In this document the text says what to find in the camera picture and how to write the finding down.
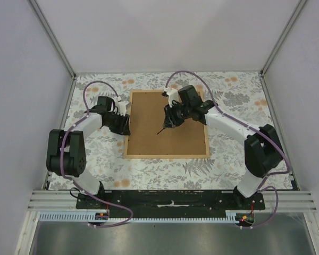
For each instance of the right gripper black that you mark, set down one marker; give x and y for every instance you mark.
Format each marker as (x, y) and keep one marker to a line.
(169, 120)

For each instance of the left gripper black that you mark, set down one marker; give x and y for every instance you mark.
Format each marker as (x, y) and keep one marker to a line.
(124, 129)

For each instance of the wooden picture frame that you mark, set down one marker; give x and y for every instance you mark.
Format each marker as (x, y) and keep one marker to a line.
(189, 140)

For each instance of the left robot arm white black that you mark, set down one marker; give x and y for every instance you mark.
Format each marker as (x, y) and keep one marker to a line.
(66, 153)

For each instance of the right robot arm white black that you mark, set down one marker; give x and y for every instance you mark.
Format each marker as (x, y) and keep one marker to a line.
(262, 147)

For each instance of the floral patterned table mat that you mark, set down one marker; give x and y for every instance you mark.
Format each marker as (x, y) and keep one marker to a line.
(237, 93)

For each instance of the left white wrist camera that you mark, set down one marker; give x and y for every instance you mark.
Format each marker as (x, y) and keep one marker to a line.
(122, 107)

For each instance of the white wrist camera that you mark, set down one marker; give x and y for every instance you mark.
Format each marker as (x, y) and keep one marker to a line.
(122, 107)
(172, 95)

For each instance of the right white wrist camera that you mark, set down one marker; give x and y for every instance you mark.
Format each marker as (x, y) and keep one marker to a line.
(172, 95)

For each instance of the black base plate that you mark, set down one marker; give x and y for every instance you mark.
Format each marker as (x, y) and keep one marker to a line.
(190, 204)

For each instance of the white slotted cable duct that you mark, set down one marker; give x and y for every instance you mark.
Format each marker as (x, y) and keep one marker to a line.
(95, 217)

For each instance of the left aluminium corner post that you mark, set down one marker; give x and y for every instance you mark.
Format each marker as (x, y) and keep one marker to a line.
(51, 36)

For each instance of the aluminium corner post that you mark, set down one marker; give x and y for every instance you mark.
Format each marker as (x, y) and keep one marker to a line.
(51, 36)
(283, 35)

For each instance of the right aluminium corner post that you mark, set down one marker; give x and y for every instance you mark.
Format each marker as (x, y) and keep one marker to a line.
(283, 35)

